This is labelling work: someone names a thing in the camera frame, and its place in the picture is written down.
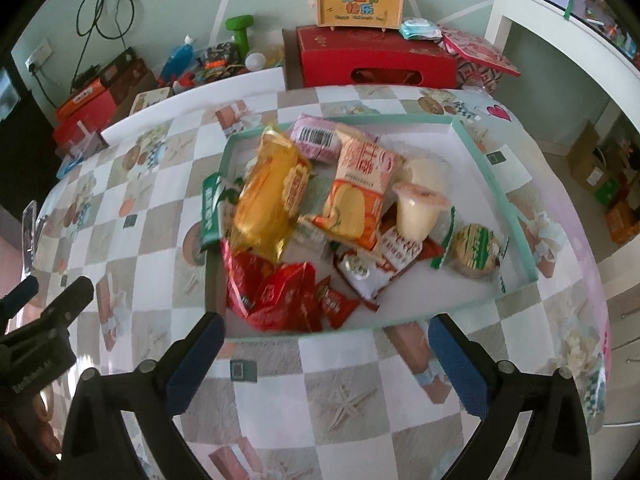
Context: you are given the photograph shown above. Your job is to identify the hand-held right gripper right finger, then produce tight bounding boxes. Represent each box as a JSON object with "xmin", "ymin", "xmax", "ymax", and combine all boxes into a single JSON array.
[{"xmin": 427, "ymin": 312, "xmax": 593, "ymax": 480}]

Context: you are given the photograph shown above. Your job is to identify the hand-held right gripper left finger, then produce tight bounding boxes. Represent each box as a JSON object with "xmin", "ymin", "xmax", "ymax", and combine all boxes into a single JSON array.
[{"xmin": 59, "ymin": 311, "xmax": 226, "ymax": 480}]

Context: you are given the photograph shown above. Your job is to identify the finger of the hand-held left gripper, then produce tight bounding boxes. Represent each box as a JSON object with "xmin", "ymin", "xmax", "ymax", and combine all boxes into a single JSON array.
[
  {"xmin": 37, "ymin": 277, "xmax": 95, "ymax": 331},
  {"xmin": 0, "ymin": 276, "xmax": 40, "ymax": 318}
]

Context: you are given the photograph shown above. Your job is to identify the teal-edged white cardboard tray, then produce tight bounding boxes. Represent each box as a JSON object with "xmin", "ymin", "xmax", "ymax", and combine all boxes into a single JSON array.
[{"xmin": 204, "ymin": 112, "xmax": 540, "ymax": 343}]

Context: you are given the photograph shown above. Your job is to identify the red crinkly snack packet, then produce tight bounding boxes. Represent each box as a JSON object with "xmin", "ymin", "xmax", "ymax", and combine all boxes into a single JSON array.
[{"xmin": 222, "ymin": 240, "xmax": 323, "ymax": 333}]

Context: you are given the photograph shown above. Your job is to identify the round rice cake packet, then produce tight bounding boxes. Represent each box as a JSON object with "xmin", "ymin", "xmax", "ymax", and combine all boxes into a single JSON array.
[{"xmin": 431, "ymin": 207, "xmax": 510, "ymax": 296}]

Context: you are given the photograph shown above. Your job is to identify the small red white packet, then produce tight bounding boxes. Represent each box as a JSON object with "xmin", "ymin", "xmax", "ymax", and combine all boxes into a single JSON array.
[{"xmin": 377, "ymin": 225, "xmax": 426, "ymax": 273}]

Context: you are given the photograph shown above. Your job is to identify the small red snack packet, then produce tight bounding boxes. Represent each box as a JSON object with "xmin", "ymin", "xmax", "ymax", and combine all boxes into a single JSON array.
[{"xmin": 315, "ymin": 277, "xmax": 362, "ymax": 331}]

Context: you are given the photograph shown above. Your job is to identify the red and white snack packet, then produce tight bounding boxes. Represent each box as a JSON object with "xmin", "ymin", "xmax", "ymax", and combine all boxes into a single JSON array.
[{"xmin": 332, "ymin": 247, "xmax": 401, "ymax": 313}]

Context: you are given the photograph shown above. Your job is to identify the green snack packet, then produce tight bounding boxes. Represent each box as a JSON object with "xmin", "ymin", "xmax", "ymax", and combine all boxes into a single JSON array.
[{"xmin": 201, "ymin": 172, "xmax": 236, "ymax": 251}]

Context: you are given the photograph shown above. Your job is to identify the white jelly cup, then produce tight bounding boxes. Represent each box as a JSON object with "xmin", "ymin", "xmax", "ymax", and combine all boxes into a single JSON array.
[
  {"xmin": 400, "ymin": 156, "xmax": 448, "ymax": 196},
  {"xmin": 391, "ymin": 182, "xmax": 451, "ymax": 242}
]

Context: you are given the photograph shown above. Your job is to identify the yellow cake packet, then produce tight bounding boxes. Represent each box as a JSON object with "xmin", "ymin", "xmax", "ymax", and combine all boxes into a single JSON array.
[{"xmin": 227, "ymin": 125, "xmax": 313, "ymax": 264}]

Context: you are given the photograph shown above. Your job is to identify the orange and white bread packet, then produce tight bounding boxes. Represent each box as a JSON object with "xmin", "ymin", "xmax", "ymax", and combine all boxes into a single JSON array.
[{"xmin": 300, "ymin": 125, "xmax": 405, "ymax": 252}]

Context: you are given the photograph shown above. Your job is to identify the pink snack packet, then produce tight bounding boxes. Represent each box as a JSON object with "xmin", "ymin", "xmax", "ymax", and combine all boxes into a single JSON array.
[{"xmin": 290, "ymin": 114, "xmax": 346, "ymax": 163}]

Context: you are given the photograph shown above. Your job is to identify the person's left hand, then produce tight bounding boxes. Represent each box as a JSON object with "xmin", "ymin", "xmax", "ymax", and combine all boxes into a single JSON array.
[{"xmin": 0, "ymin": 395, "xmax": 58, "ymax": 466}]

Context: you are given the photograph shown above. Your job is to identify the checkered printed tablecloth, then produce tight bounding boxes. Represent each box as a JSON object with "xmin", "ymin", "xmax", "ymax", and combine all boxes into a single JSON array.
[{"xmin": 30, "ymin": 84, "xmax": 608, "ymax": 480}]

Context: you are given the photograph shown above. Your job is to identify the clear plastic box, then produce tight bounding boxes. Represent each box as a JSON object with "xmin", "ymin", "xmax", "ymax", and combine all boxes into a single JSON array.
[{"xmin": 55, "ymin": 125, "xmax": 108, "ymax": 161}]

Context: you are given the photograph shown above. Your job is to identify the large red gift box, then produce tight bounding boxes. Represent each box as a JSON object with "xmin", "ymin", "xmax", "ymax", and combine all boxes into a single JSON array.
[{"xmin": 52, "ymin": 105, "xmax": 121, "ymax": 146}]

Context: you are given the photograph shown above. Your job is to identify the black appliance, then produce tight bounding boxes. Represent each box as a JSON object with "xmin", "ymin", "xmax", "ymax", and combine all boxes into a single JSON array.
[{"xmin": 0, "ymin": 50, "xmax": 23, "ymax": 121}]

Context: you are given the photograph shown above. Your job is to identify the orange flat box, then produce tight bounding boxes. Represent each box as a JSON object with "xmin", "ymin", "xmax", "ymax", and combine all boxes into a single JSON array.
[{"xmin": 54, "ymin": 79, "xmax": 108, "ymax": 121}]

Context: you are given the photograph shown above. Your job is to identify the illustrated card box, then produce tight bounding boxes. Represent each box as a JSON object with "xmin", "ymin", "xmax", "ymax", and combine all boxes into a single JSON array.
[{"xmin": 129, "ymin": 86, "xmax": 173, "ymax": 115}]

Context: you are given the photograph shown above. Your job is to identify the orange carton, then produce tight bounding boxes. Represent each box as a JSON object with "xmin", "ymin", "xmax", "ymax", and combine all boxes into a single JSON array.
[{"xmin": 605, "ymin": 200, "xmax": 640, "ymax": 246}]

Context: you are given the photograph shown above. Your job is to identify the black power adapter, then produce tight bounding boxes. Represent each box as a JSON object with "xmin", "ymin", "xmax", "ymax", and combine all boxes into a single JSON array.
[{"xmin": 72, "ymin": 65, "xmax": 101, "ymax": 88}]

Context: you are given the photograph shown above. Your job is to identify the green carton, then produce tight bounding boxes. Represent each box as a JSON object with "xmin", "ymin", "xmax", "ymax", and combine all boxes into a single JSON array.
[{"xmin": 595, "ymin": 177, "xmax": 623, "ymax": 207}]

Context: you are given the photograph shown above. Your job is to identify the orange red cartons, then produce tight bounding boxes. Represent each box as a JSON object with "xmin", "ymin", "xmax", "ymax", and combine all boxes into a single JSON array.
[{"xmin": 100, "ymin": 47, "xmax": 158, "ymax": 106}]

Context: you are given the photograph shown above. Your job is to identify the brown cardboard box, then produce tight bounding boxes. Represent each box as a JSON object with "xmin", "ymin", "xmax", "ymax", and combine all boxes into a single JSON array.
[{"xmin": 567, "ymin": 121, "xmax": 608, "ymax": 192}]

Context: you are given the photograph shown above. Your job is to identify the blue plastic bottle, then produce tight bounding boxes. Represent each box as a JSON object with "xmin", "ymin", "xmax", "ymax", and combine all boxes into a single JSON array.
[{"xmin": 159, "ymin": 35, "xmax": 197, "ymax": 86}]

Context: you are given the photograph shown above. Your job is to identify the pile of colourful toys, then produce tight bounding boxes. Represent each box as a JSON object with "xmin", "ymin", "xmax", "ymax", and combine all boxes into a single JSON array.
[{"xmin": 192, "ymin": 42, "xmax": 243, "ymax": 81}]

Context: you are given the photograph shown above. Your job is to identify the pink patterned box lid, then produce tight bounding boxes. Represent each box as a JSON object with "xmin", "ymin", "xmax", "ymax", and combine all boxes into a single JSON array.
[{"xmin": 440, "ymin": 25, "xmax": 521, "ymax": 95}]

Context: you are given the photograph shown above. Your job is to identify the green dumbbell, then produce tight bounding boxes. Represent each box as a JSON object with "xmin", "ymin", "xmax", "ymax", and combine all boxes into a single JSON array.
[{"xmin": 225, "ymin": 16, "xmax": 256, "ymax": 58}]

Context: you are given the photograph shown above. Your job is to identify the red cardboard box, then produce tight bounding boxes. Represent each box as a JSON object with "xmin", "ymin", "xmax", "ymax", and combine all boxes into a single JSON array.
[{"xmin": 295, "ymin": 25, "xmax": 460, "ymax": 90}]

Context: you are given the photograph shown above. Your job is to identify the wet wipes pack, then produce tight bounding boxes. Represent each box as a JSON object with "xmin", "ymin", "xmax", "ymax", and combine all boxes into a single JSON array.
[{"xmin": 398, "ymin": 17, "xmax": 443, "ymax": 41}]

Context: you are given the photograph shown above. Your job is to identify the white shelf unit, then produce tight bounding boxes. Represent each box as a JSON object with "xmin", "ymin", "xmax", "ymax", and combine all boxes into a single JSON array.
[{"xmin": 482, "ymin": 0, "xmax": 640, "ymax": 126}]

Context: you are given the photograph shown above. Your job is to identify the colourful toy clutter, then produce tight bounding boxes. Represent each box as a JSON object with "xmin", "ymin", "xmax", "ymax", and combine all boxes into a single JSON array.
[{"xmin": 560, "ymin": 0, "xmax": 640, "ymax": 68}]

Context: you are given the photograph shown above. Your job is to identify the white wall socket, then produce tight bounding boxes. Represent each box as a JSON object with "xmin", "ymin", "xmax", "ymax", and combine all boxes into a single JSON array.
[{"xmin": 25, "ymin": 40, "xmax": 53, "ymax": 73}]

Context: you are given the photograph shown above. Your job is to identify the black cable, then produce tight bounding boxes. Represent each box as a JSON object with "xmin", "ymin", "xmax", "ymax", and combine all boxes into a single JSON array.
[{"xmin": 75, "ymin": 0, "xmax": 136, "ymax": 86}]

